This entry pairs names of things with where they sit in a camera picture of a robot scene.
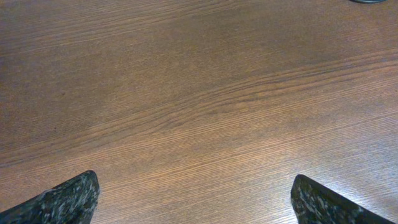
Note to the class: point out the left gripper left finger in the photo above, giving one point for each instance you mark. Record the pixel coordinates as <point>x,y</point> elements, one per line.
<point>71,202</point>

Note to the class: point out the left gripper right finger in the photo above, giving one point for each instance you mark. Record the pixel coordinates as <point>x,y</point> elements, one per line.
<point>312,202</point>

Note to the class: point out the black cable short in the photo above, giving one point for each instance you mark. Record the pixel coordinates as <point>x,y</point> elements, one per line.
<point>367,1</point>

